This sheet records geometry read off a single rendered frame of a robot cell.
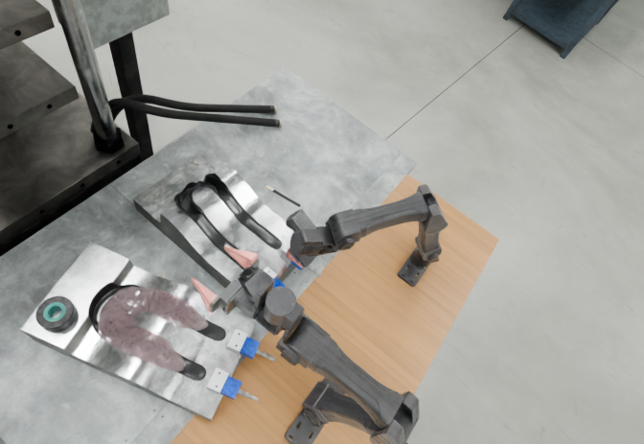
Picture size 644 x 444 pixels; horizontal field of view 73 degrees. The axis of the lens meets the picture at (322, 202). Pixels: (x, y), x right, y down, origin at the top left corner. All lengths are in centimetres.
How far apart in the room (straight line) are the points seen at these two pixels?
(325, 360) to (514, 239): 219
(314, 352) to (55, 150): 116
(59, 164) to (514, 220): 248
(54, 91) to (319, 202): 88
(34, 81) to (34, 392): 84
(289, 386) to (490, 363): 142
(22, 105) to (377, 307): 118
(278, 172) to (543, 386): 177
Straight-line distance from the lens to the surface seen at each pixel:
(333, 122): 179
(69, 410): 132
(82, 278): 129
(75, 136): 172
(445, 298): 153
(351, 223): 106
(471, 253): 166
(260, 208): 139
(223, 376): 121
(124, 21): 158
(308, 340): 88
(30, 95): 151
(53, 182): 162
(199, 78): 303
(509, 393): 252
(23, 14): 135
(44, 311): 125
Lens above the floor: 207
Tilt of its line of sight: 56 degrees down
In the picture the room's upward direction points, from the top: 22 degrees clockwise
